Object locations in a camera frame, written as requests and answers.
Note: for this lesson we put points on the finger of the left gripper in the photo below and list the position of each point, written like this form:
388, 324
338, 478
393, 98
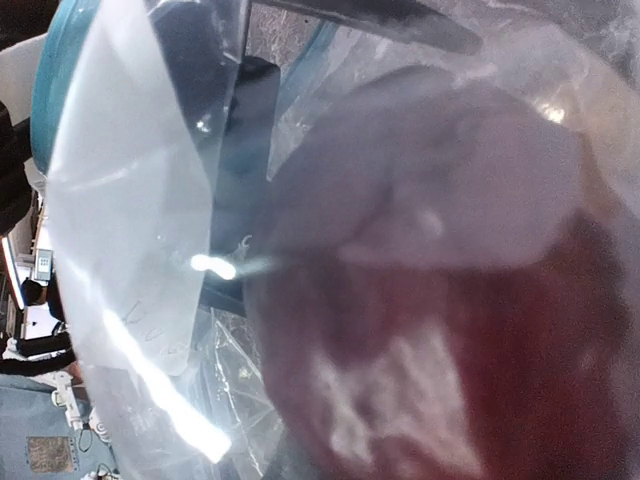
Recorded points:
405, 21

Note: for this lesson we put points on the clear zip top bag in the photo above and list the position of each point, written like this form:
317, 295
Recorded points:
159, 138

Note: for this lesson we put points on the dark purple fake food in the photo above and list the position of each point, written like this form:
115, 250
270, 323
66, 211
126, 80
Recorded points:
450, 290

